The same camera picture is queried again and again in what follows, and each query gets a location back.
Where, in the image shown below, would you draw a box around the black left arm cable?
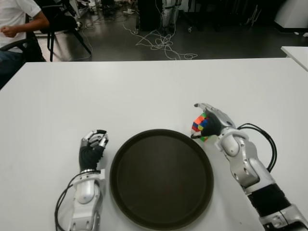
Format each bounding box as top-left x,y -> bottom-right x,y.
54,173 -> 81,231

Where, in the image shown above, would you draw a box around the person in white shirt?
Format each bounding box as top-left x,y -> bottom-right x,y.
0,0 -> 50,89

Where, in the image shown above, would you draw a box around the tangled white floor cable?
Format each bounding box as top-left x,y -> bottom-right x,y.
122,0 -> 198,61

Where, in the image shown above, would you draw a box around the white side table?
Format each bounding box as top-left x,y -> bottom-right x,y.
281,46 -> 308,72

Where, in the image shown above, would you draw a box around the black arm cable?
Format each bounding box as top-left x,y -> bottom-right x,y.
54,173 -> 81,231
237,123 -> 277,173

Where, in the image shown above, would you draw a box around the multicoloured Rubik's cube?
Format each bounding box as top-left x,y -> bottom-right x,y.
191,112 -> 213,142

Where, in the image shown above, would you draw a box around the black office chair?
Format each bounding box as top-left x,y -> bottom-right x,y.
0,14 -> 47,63
39,0 -> 92,62

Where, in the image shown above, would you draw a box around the white cabinet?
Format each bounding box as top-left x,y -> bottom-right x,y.
274,0 -> 308,33

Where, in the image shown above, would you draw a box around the dark round plate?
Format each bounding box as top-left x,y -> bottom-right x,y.
110,128 -> 215,230

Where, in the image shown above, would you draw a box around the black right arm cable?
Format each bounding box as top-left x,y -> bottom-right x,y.
237,123 -> 277,173

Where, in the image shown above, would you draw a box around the black cabinet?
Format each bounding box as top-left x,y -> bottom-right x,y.
138,0 -> 164,31

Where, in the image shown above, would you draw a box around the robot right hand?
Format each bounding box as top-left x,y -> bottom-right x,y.
191,103 -> 238,140

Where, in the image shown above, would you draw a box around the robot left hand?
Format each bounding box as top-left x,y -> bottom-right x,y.
79,129 -> 109,172

